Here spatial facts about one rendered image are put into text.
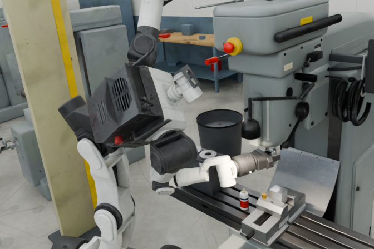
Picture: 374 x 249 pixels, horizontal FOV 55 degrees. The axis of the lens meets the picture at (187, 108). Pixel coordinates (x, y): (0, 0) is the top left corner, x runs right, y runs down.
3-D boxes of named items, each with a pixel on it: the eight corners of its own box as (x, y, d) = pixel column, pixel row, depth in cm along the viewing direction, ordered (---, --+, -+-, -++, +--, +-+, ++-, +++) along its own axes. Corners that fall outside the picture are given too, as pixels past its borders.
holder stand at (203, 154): (212, 196, 184) (210, 162, 177) (180, 183, 198) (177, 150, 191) (226, 185, 193) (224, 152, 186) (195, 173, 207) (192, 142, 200)
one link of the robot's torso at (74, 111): (50, 113, 152) (75, 93, 143) (70, 103, 163) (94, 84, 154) (89, 167, 154) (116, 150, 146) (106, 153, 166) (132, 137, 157)
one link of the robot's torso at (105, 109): (85, 169, 130) (154, 127, 112) (68, 87, 142) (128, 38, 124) (143, 167, 153) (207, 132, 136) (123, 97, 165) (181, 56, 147)
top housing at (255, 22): (268, 57, 117) (267, 6, 111) (207, 51, 135) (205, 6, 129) (331, 33, 147) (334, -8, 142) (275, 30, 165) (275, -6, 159)
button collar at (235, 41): (239, 56, 122) (238, 38, 120) (225, 54, 126) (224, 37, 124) (242, 55, 124) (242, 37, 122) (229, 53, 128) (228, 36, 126)
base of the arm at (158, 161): (160, 183, 127) (164, 165, 119) (142, 156, 134) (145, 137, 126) (194, 167, 135) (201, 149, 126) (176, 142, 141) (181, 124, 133)
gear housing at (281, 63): (281, 79, 127) (281, 51, 124) (226, 71, 143) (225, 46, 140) (324, 59, 149) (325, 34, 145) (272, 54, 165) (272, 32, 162)
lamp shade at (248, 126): (240, 139, 128) (240, 123, 126) (240, 131, 134) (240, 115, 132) (261, 139, 126) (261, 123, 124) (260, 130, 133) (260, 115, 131)
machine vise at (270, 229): (268, 249, 147) (268, 227, 143) (238, 234, 156) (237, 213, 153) (308, 207, 170) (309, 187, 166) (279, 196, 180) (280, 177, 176)
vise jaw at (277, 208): (280, 218, 153) (280, 210, 151) (256, 208, 161) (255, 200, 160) (288, 212, 157) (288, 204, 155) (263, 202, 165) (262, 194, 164)
